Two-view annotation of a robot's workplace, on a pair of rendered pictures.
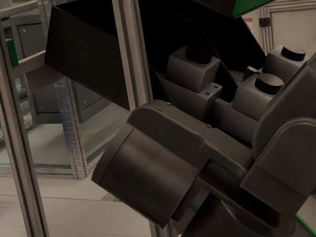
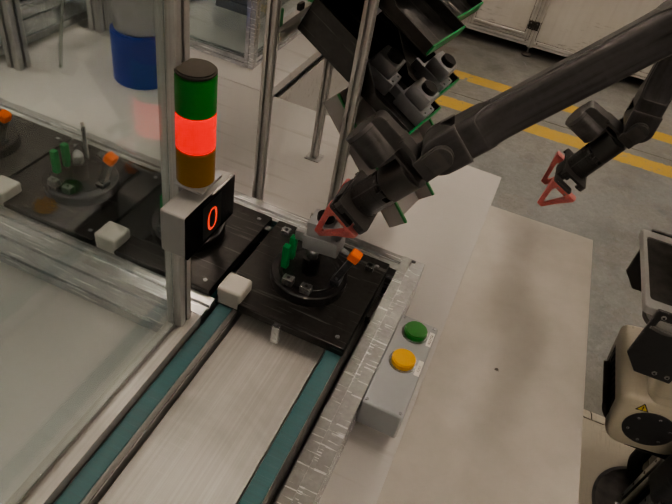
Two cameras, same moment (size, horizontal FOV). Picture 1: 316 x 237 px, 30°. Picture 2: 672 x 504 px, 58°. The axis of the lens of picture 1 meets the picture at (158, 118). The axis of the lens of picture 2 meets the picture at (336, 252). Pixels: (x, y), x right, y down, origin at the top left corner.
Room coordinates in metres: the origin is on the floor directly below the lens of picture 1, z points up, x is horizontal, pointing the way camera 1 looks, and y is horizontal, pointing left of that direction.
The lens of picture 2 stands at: (-0.40, 0.18, 1.75)
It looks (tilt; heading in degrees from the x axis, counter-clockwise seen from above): 42 degrees down; 349
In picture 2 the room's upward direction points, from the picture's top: 12 degrees clockwise
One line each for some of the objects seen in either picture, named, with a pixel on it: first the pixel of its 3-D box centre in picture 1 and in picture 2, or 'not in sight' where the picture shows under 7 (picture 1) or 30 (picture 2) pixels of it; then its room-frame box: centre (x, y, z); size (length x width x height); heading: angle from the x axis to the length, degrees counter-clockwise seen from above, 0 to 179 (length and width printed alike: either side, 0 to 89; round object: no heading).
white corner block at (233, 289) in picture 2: not in sight; (234, 291); (0.34, 0.20, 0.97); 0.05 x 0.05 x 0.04; 64
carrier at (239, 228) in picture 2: not in sight; (187, 210); (0.50, 0.30, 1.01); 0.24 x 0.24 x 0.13; 64
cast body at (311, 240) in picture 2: not in sight; (319, 228); (0.39, 0.06, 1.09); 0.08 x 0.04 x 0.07; 66
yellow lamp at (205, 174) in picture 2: not in sight; (195, 161); (0.27, 0.25, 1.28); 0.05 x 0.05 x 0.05
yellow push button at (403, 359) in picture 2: not in sight; (403, 360); (0.22, -0.09, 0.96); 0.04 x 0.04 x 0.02
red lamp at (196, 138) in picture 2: not in sight; (195, 128); (0.27, 0.25, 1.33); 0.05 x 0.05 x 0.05
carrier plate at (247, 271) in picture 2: not in sight; (307, 281); (0.39, 0.06, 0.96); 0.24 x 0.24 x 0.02; 64
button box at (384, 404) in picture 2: not in sight; (398, 372); (0.22, -0.09, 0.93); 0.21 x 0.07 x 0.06; 154
